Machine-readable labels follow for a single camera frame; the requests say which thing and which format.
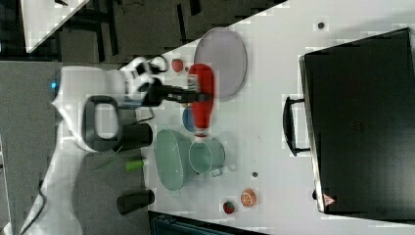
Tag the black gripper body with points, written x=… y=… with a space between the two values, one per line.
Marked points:
x=156 y=92

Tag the red ketchup bottle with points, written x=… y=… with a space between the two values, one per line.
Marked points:
x=202 y=107

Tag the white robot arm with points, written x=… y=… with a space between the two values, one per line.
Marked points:
x=89 y=101

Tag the green oval strainer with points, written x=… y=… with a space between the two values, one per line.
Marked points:
x=172 y=159

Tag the blue cup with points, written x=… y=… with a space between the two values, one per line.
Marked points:
x=188 y=120

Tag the green slotted spatula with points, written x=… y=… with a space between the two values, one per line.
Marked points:
x=129 y=163

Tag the round grey plate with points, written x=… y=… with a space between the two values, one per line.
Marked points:
x=224 y=51

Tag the green mug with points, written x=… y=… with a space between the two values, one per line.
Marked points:
x=207 y=156

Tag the black cup at edge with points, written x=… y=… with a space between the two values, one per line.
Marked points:
x=132 y=202

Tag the small red strawberry toy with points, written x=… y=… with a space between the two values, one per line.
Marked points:
x=228 y=207

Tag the orange slice toy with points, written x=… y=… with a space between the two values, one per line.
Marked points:
x=248 y=198

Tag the silver toaster oven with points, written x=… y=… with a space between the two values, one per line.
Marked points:
x=359 y=100

